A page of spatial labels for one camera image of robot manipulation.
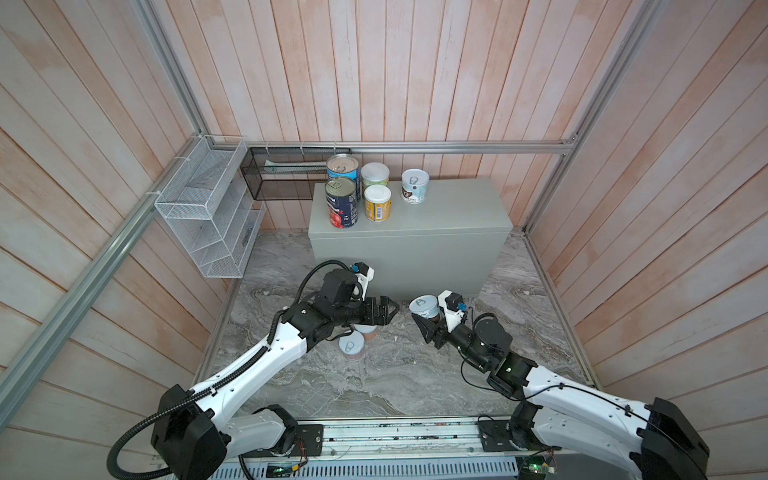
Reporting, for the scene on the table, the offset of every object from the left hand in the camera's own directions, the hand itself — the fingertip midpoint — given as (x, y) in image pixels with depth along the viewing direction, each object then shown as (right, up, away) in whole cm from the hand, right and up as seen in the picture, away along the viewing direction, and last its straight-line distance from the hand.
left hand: (385, 314), depth 75 cm
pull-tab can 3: (-9, -11, +9) cm, 17 cm away
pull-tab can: (+11, +2, -1) cm, 11 cm away
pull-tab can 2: (-4, -8, +13) cm, 15 cm away
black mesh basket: (-34, +45, +30) cm, 64 cm away
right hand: (+10, +2, 0) cm, 10 cm away
